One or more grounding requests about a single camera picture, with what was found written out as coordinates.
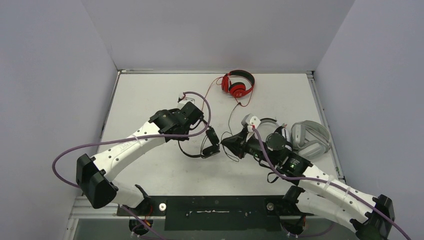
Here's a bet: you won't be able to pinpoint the thin black headphone cable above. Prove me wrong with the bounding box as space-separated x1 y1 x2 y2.
200 102 243 163

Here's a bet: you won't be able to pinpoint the black white striped headphones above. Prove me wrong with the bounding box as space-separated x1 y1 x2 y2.
259 117 293 150

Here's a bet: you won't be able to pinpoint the grey white headphones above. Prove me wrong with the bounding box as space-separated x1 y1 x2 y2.
291 120 331 161

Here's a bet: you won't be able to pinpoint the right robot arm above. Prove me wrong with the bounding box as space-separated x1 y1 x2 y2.
221 114 395 240

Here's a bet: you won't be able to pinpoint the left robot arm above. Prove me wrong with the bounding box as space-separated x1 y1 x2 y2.
76 100 204 215

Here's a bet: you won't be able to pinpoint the red headphones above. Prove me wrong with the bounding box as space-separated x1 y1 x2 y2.
221 69 256 99

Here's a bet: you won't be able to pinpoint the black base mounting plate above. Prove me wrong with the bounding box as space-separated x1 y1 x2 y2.
132 195 303 232

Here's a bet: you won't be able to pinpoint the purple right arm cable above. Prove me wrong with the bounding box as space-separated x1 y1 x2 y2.
252 127 412 240

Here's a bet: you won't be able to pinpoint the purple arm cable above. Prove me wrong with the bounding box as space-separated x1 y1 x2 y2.
51 91 213 240
252 127 412 240

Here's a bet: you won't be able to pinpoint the red headphone cable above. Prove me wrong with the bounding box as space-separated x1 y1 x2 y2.
200 74 255 108

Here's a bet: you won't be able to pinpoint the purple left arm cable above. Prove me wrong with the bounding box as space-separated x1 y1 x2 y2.
51 91 213 240

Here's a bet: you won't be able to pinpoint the aluminium frame rail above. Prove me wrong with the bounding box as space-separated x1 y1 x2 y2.
67 70 369 240

